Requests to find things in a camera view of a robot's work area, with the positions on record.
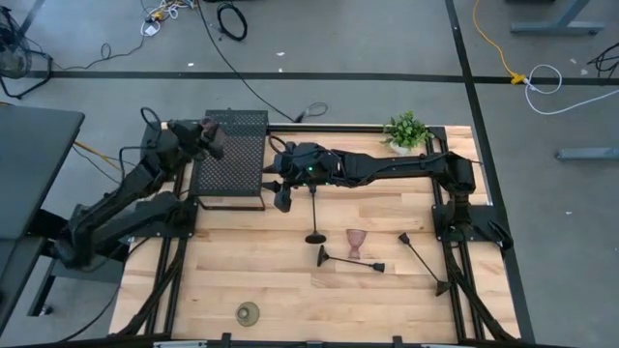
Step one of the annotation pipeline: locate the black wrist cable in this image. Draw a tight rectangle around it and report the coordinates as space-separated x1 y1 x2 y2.
139 106 164 134
267 133 292 157

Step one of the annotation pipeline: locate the thin black floor cable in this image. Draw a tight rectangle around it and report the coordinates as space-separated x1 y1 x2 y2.
51 34 147 73

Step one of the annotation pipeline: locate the tall black candlestick holder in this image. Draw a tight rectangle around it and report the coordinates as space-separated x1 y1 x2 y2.
398 232 454 298
304 185 328 246
316 244 387 275

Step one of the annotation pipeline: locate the yellow extension cable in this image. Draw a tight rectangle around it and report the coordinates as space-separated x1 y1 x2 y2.
472 0 528 87

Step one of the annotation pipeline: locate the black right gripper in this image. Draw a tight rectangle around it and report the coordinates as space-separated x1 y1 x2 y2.
262 142 342 214

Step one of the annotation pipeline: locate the grey desk base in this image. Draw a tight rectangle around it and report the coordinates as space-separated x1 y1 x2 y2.
26 202 130 318

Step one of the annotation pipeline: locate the black aluminium table frame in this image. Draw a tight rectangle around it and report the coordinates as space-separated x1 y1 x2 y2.
108 120 537 348

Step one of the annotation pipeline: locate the grey looped cable with plug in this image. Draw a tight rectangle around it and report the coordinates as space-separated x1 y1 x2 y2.
293 101 330 124

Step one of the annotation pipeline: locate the black cable bundle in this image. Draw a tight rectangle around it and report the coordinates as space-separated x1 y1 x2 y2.
586 41 619 79

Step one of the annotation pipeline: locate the black perforated metal shelf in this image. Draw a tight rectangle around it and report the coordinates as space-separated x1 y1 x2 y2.
187 108 270 213

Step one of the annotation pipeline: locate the grey desk leg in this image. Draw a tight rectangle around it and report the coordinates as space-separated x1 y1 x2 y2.
510 0 606 37

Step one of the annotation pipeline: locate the white cable bundle with adapter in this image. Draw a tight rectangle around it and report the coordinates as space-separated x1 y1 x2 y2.
139 0 197 39

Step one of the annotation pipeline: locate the black desk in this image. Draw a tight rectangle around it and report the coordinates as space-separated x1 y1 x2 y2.
0 103 86 334

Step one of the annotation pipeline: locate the small green potted plant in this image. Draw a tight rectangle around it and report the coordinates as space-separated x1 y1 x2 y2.
381 109 432 157

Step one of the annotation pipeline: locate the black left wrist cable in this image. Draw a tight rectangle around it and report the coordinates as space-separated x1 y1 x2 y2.
139 106 164 134

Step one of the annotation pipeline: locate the long black floor cable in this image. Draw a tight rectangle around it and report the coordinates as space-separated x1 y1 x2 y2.
195 0 299 123

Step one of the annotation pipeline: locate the white floor cable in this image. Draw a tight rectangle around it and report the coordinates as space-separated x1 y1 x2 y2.
523 63 619 117

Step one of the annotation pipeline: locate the coiled black cable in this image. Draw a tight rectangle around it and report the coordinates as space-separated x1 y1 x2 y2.
216 2 250 43

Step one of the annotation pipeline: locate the black floor fan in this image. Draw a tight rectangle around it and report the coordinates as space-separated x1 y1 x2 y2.
0 5 54 102

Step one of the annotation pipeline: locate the short black curved cable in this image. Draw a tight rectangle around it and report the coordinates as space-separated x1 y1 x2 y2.
486 219 515 251

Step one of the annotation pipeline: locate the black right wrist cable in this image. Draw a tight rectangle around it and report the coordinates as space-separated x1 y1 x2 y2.
267 133 292 157

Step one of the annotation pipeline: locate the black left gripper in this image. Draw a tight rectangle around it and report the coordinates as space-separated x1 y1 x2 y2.
162 117 226 163

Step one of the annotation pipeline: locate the grey floor bar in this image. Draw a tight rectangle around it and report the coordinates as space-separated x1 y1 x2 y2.
554 146 619 162

